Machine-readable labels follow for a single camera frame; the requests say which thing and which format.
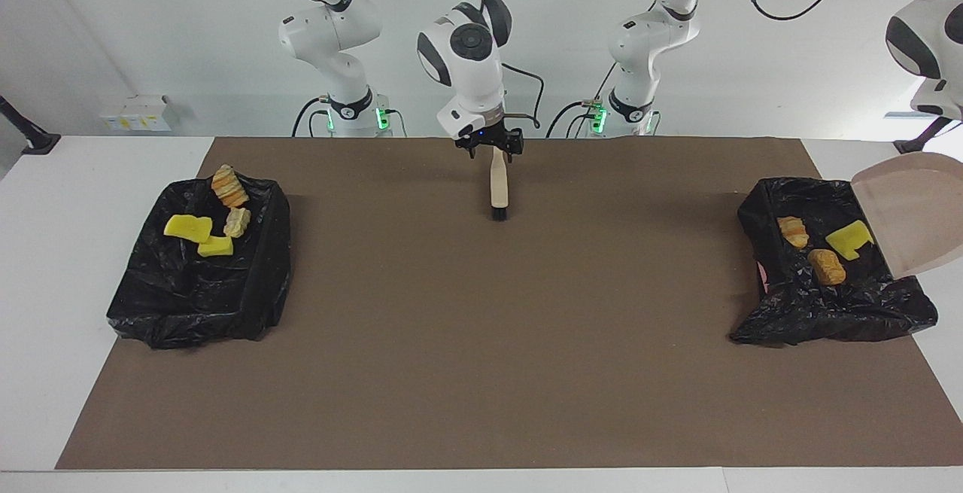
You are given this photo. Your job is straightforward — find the beige brush black bristles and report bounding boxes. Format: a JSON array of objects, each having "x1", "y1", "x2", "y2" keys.
[{"x1": 489, "y1": 148, "x2": 511, "y2": 221}]

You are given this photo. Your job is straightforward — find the orange striped bread piece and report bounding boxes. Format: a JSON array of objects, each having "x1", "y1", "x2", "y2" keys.
[{"x1": 211, "y1": 164, "x2": 250, "y2": 208}]

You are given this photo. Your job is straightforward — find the large green yellow sponge piece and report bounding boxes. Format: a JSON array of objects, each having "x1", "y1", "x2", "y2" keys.
[{"x1": 164, "y1": 214, "x2": 214, "y2": 243}]

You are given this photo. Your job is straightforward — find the pale yellow sponge piece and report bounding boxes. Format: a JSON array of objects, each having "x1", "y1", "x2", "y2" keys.
[{"x1": 777, "y1": 215, "x2": 810, "y2": 250}]

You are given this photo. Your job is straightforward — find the brown bread roll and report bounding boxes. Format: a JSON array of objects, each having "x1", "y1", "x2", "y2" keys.
[{"x1": 808, "y1": 248, "x2": 847, "y2": 286}]

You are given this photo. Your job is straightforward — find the yellow notched sponge piece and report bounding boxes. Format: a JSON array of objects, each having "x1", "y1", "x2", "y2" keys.
[{"x1": 825, "y1": 220, "x2": 875, "y2": 260}]

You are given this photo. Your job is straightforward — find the beige plastic dustpan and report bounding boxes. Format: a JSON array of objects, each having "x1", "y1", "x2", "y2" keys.
[{"x1": 850, "y1": 151, "x2": 963, "y2": 277}]

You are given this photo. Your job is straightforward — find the black bag lined trash bin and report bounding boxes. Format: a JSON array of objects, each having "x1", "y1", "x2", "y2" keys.
[{"x1": 107, "y1": 167, "x2": 293, "y2": 350}]

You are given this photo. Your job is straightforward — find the black bagged pink trash bin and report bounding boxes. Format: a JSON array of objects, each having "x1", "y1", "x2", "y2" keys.
[{"x1": 728, "y1": 177, "x2": 940, "y2": 346}]

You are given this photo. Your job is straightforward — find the brown table mat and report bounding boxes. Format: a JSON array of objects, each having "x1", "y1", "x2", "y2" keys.
[{"x1": 56, "y1": 137, "x2": 963, "y2": 470}]

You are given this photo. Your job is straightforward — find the black stand leg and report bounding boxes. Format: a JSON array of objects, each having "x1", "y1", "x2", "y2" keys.
[
  {"x1": 0, "y1": 96, "x2": 61, "y2": 156},
  {"x1": 894, "y1": 117, "x2": 955, "y2": 157}
]

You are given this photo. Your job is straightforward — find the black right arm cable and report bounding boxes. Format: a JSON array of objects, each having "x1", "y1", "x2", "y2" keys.
[{"x1": 331, "y1": 0, "x2": 544, "y2": 130}]

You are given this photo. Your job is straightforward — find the black left base cable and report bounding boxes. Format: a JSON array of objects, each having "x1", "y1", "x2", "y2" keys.
[{"x1": 548, "y1": 68, "x2": 625, "y2": 138}]

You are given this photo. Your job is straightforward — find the black base cable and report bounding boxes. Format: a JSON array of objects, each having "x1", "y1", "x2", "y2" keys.
[
  {"x1": 548, "y1": 68, "x2": 625, "y2": 138},
  {"x1": 292, "y1": 96, "x2": 408, "y2": 138}
]

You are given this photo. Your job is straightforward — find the black right base cable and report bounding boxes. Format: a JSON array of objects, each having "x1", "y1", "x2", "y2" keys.
[{"x1": 292, "y1": 96, "x2": 408, "y2": 138}]

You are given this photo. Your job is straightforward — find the white wall outlet box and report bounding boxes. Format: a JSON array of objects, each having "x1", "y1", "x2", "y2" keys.
[{"x1": 99, "y1": 96, "x2": 172, "y2": 132}]

